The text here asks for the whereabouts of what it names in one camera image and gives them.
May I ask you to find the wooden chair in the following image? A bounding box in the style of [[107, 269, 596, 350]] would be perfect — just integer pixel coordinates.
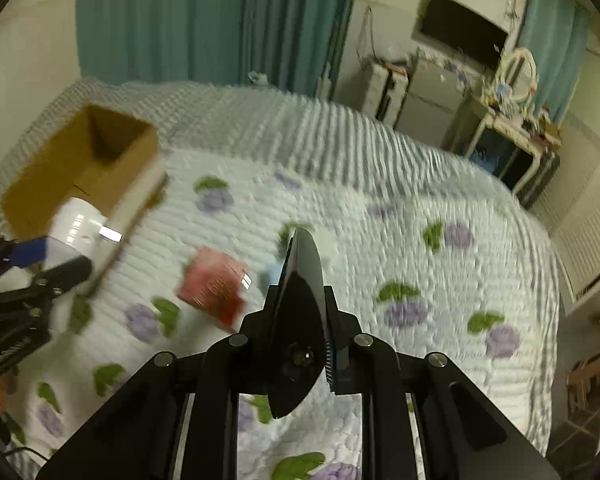
[[565, 342, 600, 423]]

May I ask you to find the black wall television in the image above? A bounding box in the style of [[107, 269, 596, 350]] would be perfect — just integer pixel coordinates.
[[419, 0, 511, 69]]

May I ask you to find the wide teal curtain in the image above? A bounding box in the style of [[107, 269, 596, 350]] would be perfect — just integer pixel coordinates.
[[74, 0, 363, 107]]

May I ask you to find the white glossy container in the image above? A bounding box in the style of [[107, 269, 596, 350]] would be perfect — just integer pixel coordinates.
[[47, 197, 124, 262]]

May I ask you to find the oval white-framed mirror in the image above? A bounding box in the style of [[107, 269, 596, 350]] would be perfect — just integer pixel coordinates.
[[494, 47, 539, 111]]

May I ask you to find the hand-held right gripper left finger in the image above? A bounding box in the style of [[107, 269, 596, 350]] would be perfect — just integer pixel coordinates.
[[36, 284, 282, 480]]

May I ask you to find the brown cardboard box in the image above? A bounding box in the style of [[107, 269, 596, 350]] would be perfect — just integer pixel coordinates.
[[0, 104, 169, 297]]

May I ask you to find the white appliance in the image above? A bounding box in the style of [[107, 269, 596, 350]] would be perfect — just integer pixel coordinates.
[[361, 61, 409, 127]]

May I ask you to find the red packet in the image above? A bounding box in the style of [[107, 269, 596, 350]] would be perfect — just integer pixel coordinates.
[[177, 245, 254, 332]]

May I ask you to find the black glossy object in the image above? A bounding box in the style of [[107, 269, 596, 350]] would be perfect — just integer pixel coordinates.
[[267, 226, 334, 420]]

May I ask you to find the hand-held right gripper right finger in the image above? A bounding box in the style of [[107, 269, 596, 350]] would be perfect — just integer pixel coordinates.
[[323, 284, 562, 480]]

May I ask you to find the narrow teal curtain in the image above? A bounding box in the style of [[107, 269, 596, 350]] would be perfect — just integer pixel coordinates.
[[516, 0, 592, 123]]

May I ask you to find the floral quilted blanket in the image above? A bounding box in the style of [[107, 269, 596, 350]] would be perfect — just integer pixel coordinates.
[[0, 146, 563, 480]]

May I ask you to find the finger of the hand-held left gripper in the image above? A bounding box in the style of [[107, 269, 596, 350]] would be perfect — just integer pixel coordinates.
[[0, 237, 49, 286], [0, 255, 94, 322]]

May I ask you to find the black cable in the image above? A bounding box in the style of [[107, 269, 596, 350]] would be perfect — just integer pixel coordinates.
[[0, 410, 52, 462]]

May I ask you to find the grey refrigerator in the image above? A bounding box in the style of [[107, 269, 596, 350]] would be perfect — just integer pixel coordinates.
[[394, 54, 470, 148]]

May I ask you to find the floral quilted bed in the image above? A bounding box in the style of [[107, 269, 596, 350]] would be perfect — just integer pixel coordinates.
[[0, 77, 566, 456]]

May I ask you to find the white vanity table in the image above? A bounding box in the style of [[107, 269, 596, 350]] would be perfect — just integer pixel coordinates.
[[467, 97, 563, 211]]

